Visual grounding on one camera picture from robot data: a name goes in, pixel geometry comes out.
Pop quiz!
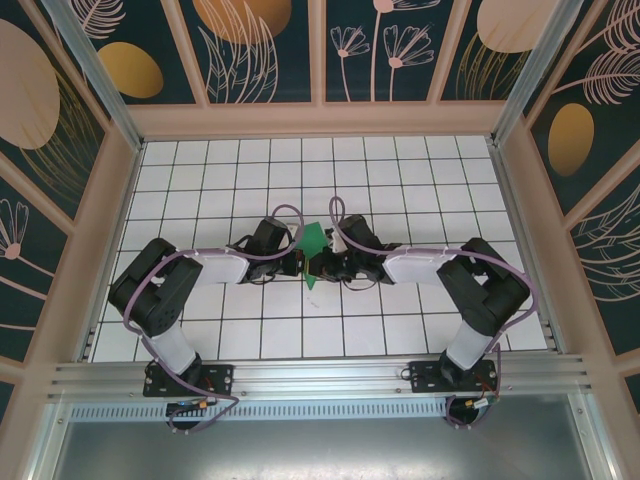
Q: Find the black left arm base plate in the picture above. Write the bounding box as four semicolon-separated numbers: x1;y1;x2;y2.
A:
143;363;235;399

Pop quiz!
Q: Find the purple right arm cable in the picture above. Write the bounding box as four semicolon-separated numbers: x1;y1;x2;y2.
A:
329;195;539;431

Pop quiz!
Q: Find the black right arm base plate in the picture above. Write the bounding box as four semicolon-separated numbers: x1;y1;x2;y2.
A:
409;359;501;394

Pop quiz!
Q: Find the aluminium corner post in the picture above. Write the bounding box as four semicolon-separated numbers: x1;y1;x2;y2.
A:
42;0;147;152
491;0;584;147

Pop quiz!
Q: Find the perforated metal cable duct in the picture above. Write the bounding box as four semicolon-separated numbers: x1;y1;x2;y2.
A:
69;403;454;422

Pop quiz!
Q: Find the aluminium side rail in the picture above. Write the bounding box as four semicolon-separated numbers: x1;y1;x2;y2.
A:
74;142;146;362
487;137;569;354

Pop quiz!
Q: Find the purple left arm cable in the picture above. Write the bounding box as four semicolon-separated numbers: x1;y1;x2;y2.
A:
122;203;307;436

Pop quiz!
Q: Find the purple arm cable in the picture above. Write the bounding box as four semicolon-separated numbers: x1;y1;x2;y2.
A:
329;195;539;431
122;203;307;436

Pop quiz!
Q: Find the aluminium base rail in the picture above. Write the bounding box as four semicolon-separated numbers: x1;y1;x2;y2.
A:
47;353;595;401

